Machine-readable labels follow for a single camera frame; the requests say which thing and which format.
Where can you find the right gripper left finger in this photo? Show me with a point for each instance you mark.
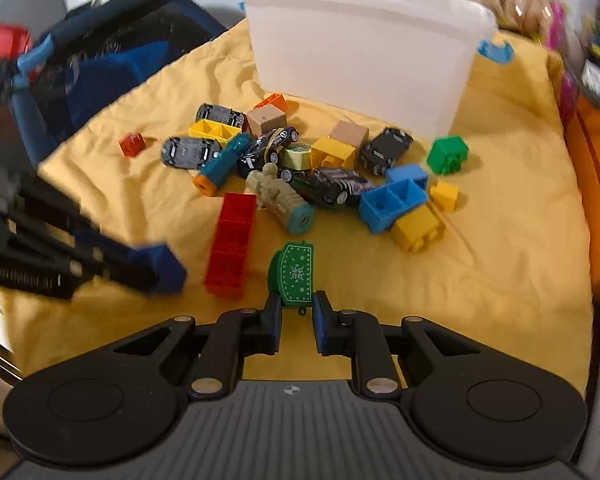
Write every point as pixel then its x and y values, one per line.
pixel 262 330

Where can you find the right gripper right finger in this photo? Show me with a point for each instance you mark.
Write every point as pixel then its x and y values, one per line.
pixel 332 333

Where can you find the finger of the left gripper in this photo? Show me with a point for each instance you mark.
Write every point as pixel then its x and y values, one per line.
pixel 151 269

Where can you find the green patterned toy piece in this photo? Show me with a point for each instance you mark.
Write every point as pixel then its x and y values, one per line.
pixel 290 274

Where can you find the long red brick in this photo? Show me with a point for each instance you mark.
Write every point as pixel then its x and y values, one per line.
pixel 227 264

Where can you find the teal toy with orange end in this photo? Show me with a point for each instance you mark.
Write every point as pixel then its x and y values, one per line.
pixel 210 178

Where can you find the beige toy with teal end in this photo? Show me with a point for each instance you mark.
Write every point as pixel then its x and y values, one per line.
pixel 279 198

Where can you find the grey toy car underside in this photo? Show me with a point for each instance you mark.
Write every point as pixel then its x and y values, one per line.
pixel 186 152

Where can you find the large yellow brick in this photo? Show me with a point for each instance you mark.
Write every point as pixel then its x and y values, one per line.
pixel 417 229

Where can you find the small red brick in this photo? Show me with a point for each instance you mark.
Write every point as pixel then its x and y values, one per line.
pixel 132 145

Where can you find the large blue brick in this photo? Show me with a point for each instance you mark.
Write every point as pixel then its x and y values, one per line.
pixel 381 207

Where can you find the black white patterned car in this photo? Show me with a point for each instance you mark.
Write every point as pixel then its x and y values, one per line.
pixel 331 188

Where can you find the dark toy car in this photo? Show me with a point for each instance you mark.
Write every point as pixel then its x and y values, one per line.
pixel 223 115

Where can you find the yellow green cube toy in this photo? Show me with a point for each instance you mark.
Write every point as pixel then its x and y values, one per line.
pixel 297 157

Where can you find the tan wooden cube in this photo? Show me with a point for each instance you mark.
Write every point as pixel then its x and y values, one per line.
pixel 350 133
pixel 265 118

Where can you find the orange brick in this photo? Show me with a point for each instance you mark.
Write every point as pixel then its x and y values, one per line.
pixel 274 99

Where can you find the blue small brick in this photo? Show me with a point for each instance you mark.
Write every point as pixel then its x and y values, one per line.
pixel 408 172

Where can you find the yellow cloth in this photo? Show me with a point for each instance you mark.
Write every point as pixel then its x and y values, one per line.
pixel 511 269

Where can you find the small yellow brick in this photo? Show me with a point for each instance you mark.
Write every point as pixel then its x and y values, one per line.
pixel 444 195

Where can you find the dark blue bag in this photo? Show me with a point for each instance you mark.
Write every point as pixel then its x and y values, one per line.
pixel 98 52

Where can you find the green brick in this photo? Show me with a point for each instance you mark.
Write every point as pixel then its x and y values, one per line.
pixel 447 155

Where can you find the white plastic bin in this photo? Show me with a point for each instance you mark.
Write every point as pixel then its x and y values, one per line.
pixel 406 62

